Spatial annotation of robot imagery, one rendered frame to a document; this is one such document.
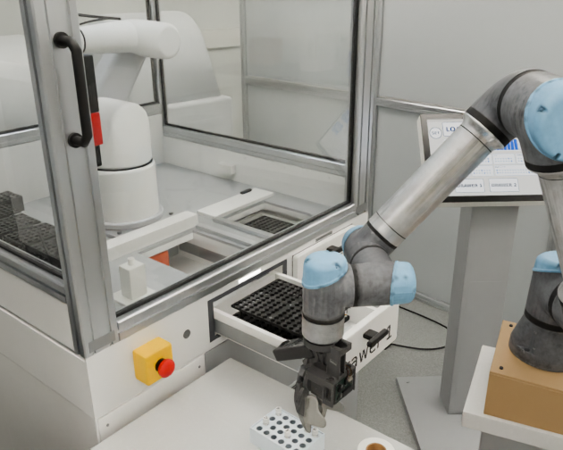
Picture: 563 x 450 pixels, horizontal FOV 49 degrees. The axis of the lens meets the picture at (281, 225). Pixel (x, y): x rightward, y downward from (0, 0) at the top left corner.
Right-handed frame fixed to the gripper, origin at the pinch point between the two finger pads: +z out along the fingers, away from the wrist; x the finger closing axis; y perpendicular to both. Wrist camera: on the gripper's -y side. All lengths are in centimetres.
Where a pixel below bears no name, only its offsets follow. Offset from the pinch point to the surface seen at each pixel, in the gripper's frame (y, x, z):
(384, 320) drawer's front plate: -3.3, 30.3, -6.8
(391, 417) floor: -38, 100, 83
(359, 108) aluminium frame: -38, 68, -45
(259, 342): -22.1, 8.7, -3.8
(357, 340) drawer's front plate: -2.9, 19.0, -7.3
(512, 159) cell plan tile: -11, 116, -24
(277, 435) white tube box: -4.8, -4.8, 3.4
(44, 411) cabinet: -57, -27, 12
